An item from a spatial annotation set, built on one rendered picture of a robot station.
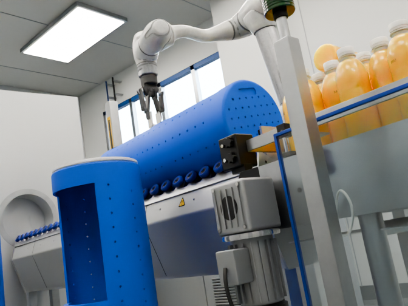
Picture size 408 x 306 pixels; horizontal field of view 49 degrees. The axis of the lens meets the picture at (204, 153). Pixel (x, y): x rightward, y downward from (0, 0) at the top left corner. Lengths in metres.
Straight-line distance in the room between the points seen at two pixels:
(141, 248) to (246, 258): 0.48
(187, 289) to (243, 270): 2.99
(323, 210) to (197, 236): 0.74
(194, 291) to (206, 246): 2.43
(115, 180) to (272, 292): 0.61
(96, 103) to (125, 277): 5.99
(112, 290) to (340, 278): 0.72
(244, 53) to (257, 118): 3.40
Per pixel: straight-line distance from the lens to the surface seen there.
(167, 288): 4.16
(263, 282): 1.04
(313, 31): 4.83
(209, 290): 3.81
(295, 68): 0.91
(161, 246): 1.71
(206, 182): 1.47
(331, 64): 1.18
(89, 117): 7.36
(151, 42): 1.93
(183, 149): 1.53
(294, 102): 0.89
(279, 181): 1.11
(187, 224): 1.53
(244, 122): 1.43
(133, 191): 1.43
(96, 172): 1.39
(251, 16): 2.21
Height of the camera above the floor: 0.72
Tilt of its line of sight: 12 degrees up
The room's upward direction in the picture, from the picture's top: 9 degrees counter-clockwise
